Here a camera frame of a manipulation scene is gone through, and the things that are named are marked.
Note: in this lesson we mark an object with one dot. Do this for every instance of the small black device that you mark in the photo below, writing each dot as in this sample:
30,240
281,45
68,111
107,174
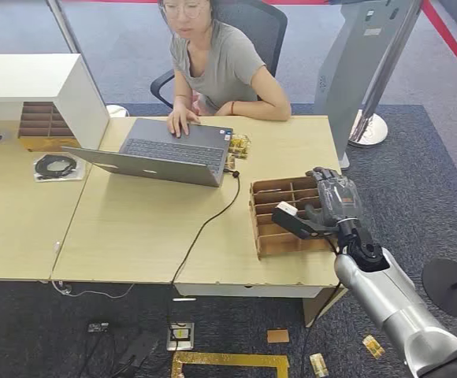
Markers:
97,327

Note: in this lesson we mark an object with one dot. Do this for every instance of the white desk shelf unit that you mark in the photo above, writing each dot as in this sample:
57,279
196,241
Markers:
36,78

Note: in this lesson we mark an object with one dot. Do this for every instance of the person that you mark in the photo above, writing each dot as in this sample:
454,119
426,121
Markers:
220,62

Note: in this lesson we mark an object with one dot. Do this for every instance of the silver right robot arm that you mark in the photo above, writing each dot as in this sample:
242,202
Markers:
392,300

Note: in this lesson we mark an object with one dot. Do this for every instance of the wooden desk leg panel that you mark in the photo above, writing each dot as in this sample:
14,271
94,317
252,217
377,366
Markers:
319,308

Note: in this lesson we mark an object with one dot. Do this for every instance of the person's left hand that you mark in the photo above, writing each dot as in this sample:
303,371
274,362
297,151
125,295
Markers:
223,110

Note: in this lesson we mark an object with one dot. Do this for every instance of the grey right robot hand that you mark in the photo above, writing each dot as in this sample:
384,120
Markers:
337,201

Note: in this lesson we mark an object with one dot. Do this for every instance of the person's left forearm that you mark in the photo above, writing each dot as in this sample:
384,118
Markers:
263,109

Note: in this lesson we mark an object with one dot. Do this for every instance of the gold patterned card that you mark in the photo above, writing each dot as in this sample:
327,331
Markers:
373,347
319,365

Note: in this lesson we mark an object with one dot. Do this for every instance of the person's right forearm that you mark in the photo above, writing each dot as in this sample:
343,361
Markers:
182,86

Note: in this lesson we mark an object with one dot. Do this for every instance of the brown card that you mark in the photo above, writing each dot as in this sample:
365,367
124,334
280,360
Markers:
278,336

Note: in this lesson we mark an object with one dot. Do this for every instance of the yellow floor tape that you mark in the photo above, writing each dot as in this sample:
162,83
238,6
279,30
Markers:
228,359

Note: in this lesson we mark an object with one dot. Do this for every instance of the wooden card organizer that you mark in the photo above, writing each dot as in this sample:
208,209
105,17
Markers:
43,122
276,242

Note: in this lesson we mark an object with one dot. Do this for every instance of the large gold snack packet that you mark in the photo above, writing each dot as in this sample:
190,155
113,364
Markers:
239,146

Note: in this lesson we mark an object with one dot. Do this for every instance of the grey laptop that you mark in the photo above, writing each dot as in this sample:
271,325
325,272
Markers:
173,151

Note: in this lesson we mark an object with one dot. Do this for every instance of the grey kiosk stand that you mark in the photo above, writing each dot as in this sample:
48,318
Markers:
350,68

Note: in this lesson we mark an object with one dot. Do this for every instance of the black office chair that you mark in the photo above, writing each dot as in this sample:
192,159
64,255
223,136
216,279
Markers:
266,31

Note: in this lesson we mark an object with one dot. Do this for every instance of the small gold snack packet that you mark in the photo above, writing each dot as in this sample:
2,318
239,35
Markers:
230,162

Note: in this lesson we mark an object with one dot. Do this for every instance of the red barrier belt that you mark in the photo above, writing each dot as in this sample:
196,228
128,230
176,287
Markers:
448,39

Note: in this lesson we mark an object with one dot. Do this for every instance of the person's right hand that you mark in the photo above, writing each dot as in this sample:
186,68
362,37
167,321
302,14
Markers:
181,119

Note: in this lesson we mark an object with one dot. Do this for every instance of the black round stand base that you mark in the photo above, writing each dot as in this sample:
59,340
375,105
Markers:
445,289

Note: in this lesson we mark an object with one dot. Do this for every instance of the metal floor socket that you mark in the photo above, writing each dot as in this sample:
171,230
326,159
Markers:
180,336

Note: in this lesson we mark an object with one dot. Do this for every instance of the metal pole with white base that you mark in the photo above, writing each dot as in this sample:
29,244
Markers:
116,110

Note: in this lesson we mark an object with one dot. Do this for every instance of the chrome stanchion post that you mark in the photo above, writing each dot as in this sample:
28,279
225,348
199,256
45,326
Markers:
370,130

